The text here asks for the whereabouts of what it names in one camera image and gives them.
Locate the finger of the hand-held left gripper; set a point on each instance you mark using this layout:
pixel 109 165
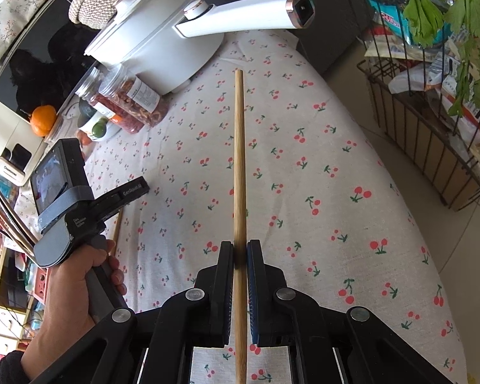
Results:
pixel 124 196

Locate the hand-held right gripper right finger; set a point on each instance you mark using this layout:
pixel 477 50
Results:
pixel 252 296

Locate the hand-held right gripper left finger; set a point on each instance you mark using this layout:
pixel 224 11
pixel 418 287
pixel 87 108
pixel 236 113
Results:
pixel 224 308

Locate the long wooden chopstick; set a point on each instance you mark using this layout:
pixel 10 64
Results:
pixel 240 168
pixel 117 230

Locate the pink utensil basket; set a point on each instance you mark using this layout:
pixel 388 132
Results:
pixel 42 284

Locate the person's left forearm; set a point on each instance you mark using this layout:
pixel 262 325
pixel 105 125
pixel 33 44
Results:
pixel 12 368

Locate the person's left hand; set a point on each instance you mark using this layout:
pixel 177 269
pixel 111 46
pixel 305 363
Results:
pixel 68 300

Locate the black chopstick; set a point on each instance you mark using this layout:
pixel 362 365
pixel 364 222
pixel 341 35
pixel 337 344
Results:
pixel 12 210

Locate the white ceramic bowl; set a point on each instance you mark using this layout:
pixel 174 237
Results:
pixel 111 130

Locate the large orange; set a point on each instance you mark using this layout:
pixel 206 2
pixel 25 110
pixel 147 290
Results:
pixel 43 122

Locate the cream air fryer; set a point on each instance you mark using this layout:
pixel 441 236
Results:
pixel 4 140

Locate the plastic jar of dried fruit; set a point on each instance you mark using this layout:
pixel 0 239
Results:
pixel 144 108
pixel 100 104

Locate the white drawer unit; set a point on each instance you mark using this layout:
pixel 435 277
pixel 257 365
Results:
pixel 8 324

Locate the cherry print tablecloth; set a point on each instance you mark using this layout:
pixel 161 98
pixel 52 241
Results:
pixel 324 168

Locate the white pot lid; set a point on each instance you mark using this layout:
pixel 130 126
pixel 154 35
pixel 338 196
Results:
pixel 144 12

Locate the floral cloth cover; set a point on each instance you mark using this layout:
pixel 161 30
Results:
pixel 20 4

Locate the white plastic bag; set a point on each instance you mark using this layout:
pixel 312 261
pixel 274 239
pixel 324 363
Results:
pixel 416 76

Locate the blue snack packet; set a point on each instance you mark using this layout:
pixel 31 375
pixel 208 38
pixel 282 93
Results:
pixel 396 20

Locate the leafy green herb bunch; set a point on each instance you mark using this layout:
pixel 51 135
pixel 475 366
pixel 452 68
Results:
pixel 424 8

